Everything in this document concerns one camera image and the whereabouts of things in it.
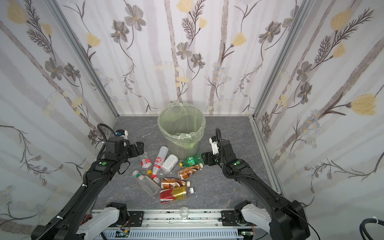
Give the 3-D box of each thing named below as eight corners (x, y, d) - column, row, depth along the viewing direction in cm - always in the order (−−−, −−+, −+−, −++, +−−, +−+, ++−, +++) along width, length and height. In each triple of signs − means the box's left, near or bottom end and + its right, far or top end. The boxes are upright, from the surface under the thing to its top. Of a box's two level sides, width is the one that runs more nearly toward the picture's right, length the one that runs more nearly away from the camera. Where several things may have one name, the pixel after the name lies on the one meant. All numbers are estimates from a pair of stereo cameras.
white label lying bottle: (161, 168, 91) (160, 165, 88) (171, 156, 97) (171, 152, 93) (169, 173, 89) (168, 170, 86) (179, 160, 95) (178, 157, 91)
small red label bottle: (141, 168, 91) (139, 166, 88) (143, 160, 94) (141, 158, 92) (150, 168, 91) (149, 166, 88) (152, 160, 94) (151, 158, 92)
